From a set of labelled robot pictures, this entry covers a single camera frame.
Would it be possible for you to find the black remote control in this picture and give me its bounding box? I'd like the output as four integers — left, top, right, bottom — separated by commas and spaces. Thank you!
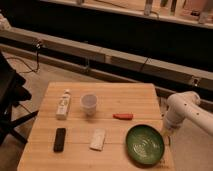
53, 128, 66, 152

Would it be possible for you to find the black office chair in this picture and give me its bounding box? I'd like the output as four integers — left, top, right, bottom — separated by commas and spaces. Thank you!
0, 51, 38, 145

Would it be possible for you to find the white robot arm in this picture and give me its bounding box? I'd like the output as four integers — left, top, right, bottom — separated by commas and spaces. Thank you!
162, 91, 213, 136

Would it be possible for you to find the green ceramic bowl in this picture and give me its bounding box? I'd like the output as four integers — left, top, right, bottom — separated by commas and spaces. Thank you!
125, 124, 165, 165

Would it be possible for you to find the white tube bottle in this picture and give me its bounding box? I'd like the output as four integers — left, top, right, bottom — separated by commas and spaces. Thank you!
56, 89, 71, 120

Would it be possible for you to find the white rectangular packet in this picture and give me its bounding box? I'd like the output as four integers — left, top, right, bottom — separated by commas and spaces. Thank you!
90, 129, 106, 151

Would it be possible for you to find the translucent plastic cup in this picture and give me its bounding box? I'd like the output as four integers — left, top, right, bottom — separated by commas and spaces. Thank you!
80, 93, 97, 116

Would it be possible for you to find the black cable on floor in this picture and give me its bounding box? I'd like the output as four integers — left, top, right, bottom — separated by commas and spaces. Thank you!
4, 39, 44, 75

